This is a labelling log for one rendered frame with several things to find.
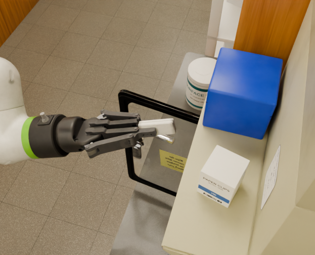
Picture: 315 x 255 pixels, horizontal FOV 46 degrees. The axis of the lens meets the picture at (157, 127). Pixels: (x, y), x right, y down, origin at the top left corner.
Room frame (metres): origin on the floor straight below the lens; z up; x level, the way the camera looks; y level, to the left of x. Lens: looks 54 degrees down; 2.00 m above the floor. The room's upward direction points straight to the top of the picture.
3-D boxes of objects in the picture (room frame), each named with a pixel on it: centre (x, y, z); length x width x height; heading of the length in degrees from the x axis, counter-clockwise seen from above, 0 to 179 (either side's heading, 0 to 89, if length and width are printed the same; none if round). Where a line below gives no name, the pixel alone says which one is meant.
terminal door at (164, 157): (0.49, -0.05, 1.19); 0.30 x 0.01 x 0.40; 66
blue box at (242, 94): (0.40, -0.14, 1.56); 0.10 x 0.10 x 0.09; 73
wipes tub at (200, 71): (0.92, -0.17, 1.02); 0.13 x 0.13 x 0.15
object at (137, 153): (0.53, 0.05, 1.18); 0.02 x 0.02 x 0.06; 66
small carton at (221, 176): (0.25, -0.09, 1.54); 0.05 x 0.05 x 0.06; 58
